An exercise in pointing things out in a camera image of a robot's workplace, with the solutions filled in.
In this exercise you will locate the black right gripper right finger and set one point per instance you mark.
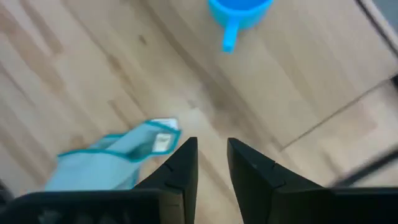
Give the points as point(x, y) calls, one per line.
point(264, 186)

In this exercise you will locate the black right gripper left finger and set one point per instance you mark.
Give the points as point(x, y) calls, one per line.
point(180, 180)

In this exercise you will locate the light blue microfibre cloth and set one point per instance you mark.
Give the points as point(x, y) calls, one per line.
point(105, 165)

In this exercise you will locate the blue plastic mug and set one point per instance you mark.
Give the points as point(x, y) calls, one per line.
point(237, 15)

